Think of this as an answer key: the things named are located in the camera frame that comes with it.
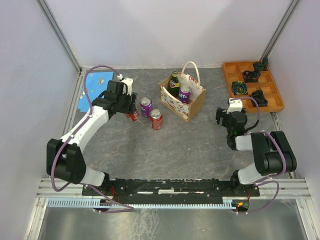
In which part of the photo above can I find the aluminium frame rail front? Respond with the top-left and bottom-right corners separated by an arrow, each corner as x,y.
36,177 -> 312,200

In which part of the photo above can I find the black rolled sock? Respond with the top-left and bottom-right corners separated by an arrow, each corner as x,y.
250,89 -> 268,107
242,70 -> 261,83

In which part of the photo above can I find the wooden compartment tray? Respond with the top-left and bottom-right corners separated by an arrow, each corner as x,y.
222,61 -> 285,113

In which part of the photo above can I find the green Perrier glass bottle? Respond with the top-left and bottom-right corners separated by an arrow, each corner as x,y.
167,70 -> 180,98

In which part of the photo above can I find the black rolled sock centre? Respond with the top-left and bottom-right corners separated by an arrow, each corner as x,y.
242,70 -> 261,83

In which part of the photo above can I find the canvas bag with cat print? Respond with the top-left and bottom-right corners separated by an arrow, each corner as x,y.
158,61 -> 207,123

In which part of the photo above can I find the black rolled sock lower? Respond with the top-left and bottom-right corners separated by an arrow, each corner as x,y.
250,89 -> 268,107

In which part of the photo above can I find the blue slotted cable duct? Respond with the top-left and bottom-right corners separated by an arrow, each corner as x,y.
46,197 -> 237,209

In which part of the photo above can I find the red Coke can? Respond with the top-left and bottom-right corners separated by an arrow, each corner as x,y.
149,109 -> 163,130
125,109 -> 140,122

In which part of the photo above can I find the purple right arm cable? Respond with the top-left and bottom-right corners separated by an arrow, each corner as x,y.
229,96 -> 288,216

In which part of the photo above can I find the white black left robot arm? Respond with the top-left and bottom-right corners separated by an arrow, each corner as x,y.
46,77 -> 137,195

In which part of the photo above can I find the dark patterned sock top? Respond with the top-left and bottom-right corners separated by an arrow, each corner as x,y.
252,62 -> 268,72

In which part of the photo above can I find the blue yellow rolled sock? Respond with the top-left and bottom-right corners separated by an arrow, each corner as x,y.
231,81 -> 248,96

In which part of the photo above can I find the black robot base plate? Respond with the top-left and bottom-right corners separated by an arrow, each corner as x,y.
82,178 -> 260,208

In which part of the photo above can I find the blue patterned cloth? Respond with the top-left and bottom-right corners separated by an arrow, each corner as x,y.
77,71 -> 114,113

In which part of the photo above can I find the purple fanta can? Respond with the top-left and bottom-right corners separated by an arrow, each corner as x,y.
139,97 -> 153,118
178,85 -> 191,104

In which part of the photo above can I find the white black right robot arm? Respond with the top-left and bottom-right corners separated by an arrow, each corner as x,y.
215,97 -> 297,196

